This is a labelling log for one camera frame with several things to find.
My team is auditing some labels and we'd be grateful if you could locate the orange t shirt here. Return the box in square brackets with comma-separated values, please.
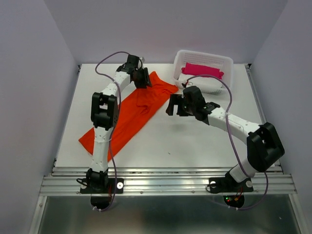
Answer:
[78, 71, 178, 162]

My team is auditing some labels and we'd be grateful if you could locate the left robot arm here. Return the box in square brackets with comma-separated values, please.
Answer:
[81, 59, 152, 194]

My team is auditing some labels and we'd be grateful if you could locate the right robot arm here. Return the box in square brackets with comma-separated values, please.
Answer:
[166, 94, 285, 193]

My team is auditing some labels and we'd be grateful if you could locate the white rolled t shirt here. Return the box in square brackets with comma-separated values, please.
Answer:
[175, 73, 222, 94]

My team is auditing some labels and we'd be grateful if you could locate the pink rolled t shirt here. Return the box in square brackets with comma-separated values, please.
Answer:
[181, 62, 224, 79]

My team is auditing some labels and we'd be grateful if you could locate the white plastic basket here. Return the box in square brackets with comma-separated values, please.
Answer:
[173, 50, 234, 95]

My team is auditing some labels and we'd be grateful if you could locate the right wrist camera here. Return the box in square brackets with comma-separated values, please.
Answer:
[183, 86, 206, 105]

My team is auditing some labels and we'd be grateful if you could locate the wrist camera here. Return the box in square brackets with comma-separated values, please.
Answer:
[183, 86, 206, 105]
[125, 55, 143, 70]

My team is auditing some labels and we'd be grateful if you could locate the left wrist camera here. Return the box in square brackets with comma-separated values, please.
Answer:
[125, 55, 143, 70]

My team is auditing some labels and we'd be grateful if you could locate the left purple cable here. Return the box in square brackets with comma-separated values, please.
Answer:
[95, 51, 144, 212]

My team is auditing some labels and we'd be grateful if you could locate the purple cable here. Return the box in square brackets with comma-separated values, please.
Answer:
[95, 51, 144, 212]
[181, 74, 269, 211]

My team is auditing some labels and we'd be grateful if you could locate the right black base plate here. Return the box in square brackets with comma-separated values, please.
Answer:
[206, 177, 254, 194]

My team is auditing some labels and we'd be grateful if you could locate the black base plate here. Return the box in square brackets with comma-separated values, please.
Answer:
[77, 177, 124, 195]
[206, 177, 254, 194]

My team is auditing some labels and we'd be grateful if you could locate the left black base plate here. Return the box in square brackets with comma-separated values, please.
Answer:
[77, 177, 124, 195]

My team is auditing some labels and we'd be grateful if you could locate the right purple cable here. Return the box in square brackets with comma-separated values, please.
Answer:
[181, 74, 269, 211]

